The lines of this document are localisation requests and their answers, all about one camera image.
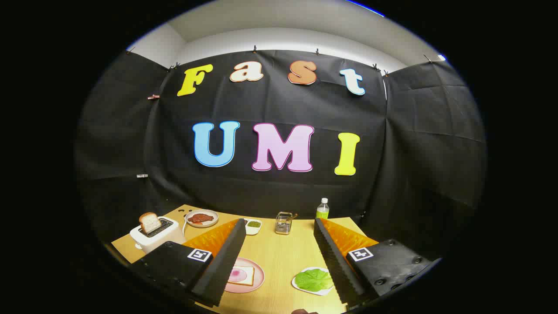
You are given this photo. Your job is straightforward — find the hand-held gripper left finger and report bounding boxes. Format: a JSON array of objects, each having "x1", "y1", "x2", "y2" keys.
[{"x1": 130, "y1": 218, "x2": 248, "y2": 307}]

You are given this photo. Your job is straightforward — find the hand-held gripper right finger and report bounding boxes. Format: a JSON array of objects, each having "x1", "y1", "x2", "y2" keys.
[{"x1": 313, "y1": 217, "x2": 442, "y2": 309}]

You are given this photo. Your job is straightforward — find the green lettuce leaf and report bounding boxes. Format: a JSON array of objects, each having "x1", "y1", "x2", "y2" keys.
[{"x1": 295, "y1": 269, "x2": 334, "y2": 292}]

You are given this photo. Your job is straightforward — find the toasted bread slice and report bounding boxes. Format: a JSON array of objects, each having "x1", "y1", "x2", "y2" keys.
[{"x1": 139, "y1": 212, "x2": 163, "y2": 234}]

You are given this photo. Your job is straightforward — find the white bread slice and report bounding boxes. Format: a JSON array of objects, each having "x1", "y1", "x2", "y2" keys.
[{"x1": 228, "y1": 266, "x2": 255, "y2": 287}]

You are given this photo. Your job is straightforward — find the pink round plate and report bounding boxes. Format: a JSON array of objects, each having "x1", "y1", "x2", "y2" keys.
[{"x1": 225, "y1": 257, "x2": 265, "y2": 294}]

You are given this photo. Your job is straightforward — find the white round plate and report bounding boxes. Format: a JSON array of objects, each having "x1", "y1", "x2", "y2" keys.
[{"x1": 185, "y1": 209, "x2": 219, "y2": 229}]

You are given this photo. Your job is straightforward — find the white rounded square plate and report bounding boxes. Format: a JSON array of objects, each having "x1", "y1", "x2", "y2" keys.
[{"x1": 291, "y1": 267, "x2": 335, "y2": 297}]

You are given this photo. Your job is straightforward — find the white toaster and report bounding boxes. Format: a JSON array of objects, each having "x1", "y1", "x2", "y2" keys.
[{"x1": 129, "y1": 216, "x2": 187, "y2": 254}]

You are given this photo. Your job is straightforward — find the black backdrop cloth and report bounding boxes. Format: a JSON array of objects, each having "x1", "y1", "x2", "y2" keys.
[{"x1": 74, "y1": 49, "x2": 487, "y2": 262}]

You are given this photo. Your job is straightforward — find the metal wire utensil holder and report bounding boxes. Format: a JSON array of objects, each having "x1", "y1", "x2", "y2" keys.
[{"x1": 275, "y1": 212, "x2": 293, "y2": 235}]

